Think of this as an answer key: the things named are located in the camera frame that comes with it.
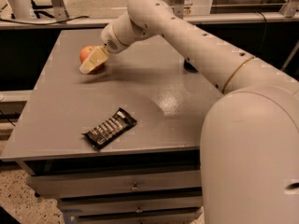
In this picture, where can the black rxbar chocolate wrapper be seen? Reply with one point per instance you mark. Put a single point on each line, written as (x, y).
(106, 132)

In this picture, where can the grey drawer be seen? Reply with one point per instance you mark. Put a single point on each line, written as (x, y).
(95, 184)
(128, 205)
(179, 216)

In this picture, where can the metal bracket post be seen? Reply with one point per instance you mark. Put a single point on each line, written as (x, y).
(59, 9)
(180, 0)

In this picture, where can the metal bracket post left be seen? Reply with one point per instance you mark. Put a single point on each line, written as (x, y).
(59, 9)

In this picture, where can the middle grey drawer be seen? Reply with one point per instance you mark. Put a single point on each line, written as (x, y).
(128, 205)

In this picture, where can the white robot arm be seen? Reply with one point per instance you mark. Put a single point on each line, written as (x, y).
(250, 138)

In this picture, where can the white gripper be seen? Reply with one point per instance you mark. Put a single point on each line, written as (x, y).
(109, 40)

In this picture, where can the top grey drawer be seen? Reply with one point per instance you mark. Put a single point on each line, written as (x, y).
(95, 184)

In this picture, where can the bottom grey drawer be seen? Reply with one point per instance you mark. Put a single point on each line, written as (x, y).
(179, 216)

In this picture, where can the metal bracket post centre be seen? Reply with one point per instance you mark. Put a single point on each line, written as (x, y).
(180, 0)

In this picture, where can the grey metal rail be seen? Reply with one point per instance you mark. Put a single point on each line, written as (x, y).
(93, 23)

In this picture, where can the white pipe background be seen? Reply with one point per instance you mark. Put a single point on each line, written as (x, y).
(22, 9)

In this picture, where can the grey drawer cabinet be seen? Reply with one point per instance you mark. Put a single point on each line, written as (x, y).
(148, 81)

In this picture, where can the red orange apple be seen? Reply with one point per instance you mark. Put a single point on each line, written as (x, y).
(86, 54)

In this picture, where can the blue pepsi soda can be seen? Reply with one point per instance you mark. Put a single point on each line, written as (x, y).
(189, 67)

